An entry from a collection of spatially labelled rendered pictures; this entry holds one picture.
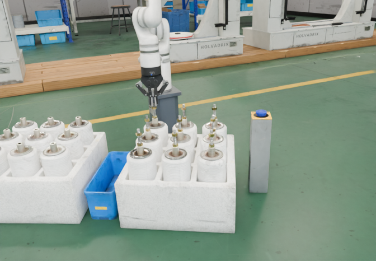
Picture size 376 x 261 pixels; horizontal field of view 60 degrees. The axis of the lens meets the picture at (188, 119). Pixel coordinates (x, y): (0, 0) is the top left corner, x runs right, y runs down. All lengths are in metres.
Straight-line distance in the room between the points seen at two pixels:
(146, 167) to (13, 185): 0.46
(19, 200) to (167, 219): 0.52
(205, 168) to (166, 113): 0.58
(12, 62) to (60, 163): 1.85
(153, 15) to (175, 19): 4.42
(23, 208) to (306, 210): 1.00
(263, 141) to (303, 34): 2.77
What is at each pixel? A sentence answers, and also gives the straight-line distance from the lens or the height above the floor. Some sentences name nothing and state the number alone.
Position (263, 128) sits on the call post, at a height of 0.28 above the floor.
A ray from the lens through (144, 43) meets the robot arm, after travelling 1.20.
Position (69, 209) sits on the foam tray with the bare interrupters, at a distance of 1.24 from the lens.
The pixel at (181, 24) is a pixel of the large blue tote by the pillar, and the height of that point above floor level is 0.16.
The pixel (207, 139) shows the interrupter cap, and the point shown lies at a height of 0.25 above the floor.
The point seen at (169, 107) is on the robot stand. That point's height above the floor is 0.23.
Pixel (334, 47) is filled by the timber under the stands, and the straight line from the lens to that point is 4.15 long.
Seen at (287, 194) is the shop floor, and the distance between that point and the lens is 1.36.
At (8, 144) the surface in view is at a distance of 1.40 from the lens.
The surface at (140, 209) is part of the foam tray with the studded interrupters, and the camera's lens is 1.14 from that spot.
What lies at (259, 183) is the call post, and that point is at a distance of 1.32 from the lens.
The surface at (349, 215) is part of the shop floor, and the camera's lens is 1.32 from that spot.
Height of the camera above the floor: 0.77
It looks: 22 degrees down
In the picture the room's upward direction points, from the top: 2 degrees counter-clockwise
